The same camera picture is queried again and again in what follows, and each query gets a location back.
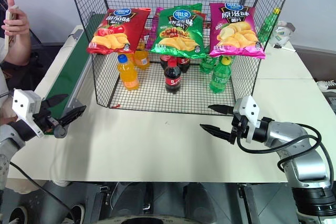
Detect red tomato chips bag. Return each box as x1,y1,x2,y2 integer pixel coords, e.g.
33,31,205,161
86,7,152,56

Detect green soda bottle yellow cap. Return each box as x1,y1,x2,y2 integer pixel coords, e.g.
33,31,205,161
208,56,233,94
257,7,281,44
199,55,218,75

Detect person's hand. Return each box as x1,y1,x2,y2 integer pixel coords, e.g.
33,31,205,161
1,0,32,36

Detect black shoe white sole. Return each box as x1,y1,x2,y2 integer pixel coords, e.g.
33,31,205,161
70,204,87,222
8,205,30,224

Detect white sneaker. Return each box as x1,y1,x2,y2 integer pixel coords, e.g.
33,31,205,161
316,80,336,93

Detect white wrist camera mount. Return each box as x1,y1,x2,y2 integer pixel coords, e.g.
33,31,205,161
12,89,45,139
232,95,261,144

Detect white marker pen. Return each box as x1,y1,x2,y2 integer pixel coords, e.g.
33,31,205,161
272,43,297,52

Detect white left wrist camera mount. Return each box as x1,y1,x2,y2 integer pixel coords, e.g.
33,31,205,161
12,89,45,139

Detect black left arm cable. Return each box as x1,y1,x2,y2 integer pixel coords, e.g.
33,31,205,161
9,162,76,218

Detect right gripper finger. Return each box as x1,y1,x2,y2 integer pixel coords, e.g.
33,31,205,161
207,104,235,116
199,123,232,143

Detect metal table leg bracket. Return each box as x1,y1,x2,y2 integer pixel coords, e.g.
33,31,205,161
237,183,261,224
94,185,111,220

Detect black wire mesh rack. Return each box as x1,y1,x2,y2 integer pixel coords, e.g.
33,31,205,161
65,0,296,116

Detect magenta original chips bag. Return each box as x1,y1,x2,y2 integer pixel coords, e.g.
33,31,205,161
208,2,267,59

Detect smartphone with light case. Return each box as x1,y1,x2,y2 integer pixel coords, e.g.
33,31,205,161
3,4,20,49

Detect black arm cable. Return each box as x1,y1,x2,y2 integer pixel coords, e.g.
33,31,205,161
9,162,76,218
235,122,336,183

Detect seated person's body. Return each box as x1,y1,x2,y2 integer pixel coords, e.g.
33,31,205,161
0,47,18,126

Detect orange soda bottle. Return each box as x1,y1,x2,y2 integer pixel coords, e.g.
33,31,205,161
133,49,151,70
117,54,140,92

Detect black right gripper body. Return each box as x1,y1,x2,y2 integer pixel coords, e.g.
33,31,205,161
229,113,250,145

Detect green conveyor belt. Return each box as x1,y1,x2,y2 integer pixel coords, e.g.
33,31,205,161
43,11,108,137

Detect grey device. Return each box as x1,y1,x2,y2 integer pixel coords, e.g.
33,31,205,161
324,92,336,116

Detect cola bottle red label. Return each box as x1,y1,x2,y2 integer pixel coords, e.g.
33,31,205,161
163,58,182,94
177,56,191,74
159,53,170,70

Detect green barbecue chips bag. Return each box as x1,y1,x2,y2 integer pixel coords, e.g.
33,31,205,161
149,3,208,60

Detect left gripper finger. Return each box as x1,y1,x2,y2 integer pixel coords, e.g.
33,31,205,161
58,104,88,128
43,93,69,109

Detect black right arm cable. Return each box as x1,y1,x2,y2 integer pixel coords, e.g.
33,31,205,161
235,122,336,183

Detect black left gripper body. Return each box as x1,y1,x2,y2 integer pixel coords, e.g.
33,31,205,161
32,98,69,139

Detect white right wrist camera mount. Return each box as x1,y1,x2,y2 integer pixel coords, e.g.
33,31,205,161
232,95,261,144

